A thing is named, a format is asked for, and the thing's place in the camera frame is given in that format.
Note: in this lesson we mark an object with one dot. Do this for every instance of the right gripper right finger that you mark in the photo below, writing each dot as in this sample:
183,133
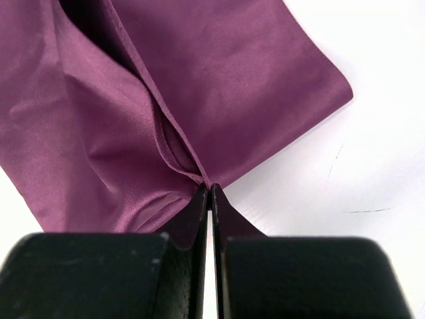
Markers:
258,276

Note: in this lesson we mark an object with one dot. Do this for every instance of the purple satin napkin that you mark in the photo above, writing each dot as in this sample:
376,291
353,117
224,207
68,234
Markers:
114,112

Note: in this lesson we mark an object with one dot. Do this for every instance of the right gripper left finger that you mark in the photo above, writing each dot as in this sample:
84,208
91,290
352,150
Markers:
111,275

